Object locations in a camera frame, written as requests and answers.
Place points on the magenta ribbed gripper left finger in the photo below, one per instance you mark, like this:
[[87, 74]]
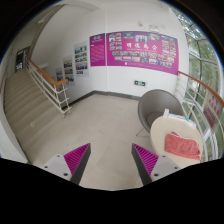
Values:
[[70, 166]]

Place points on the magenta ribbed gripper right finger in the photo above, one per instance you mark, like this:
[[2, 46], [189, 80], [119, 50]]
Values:
[[152, 167]]

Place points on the pink folded towel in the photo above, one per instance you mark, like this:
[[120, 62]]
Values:
[[183, 147]]

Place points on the round white table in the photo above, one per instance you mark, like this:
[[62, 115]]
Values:
[[163, 126]]

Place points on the white box on table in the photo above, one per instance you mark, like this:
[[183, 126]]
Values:
[[167, 114]]

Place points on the grey round shell chair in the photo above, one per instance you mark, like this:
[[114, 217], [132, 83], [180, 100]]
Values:
[[153, 104]]

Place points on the beige staircase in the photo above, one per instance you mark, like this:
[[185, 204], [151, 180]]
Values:
[[29, 112]]

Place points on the stair railing with wooden handrail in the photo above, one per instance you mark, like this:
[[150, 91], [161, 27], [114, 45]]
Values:
[[53, 90]]

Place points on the window railing with wooden handrail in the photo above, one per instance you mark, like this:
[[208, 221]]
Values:
[[192, 94]]

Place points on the red notice on window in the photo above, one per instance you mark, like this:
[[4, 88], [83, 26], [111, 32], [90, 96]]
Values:
[[212, 110]]

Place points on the green exit sign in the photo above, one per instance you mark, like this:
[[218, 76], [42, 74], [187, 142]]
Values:
[[139, 83]]

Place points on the white photo poster small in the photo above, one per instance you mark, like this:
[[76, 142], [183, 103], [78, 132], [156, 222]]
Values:
[[59, 74]]

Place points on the white photo poster middle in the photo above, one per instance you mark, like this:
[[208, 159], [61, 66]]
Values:
[[68, 70]]

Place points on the white photo poster large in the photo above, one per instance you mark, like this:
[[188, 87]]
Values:
[[81, 59]]

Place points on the large magenta photo wall poster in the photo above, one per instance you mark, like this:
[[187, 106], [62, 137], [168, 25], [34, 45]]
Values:
[[143, 50]]

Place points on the narrow magenta text wall poster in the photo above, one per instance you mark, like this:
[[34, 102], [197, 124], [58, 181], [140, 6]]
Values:
[[97, 50]]

